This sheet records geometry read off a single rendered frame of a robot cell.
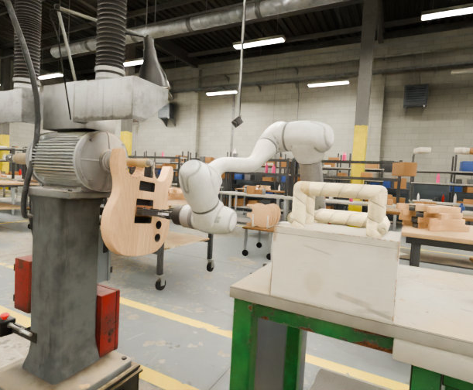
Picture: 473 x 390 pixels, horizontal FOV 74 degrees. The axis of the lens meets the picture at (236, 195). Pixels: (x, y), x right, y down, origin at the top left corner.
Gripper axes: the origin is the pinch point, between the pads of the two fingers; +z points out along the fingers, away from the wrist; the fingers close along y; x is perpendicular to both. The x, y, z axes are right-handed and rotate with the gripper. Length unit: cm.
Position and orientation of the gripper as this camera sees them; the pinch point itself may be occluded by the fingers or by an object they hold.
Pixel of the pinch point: (145, 211)
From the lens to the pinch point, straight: 135.2
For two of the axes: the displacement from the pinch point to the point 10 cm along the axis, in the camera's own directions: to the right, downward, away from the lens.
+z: -8.9, -0.6, 4.6
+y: 4.5, 0.9, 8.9
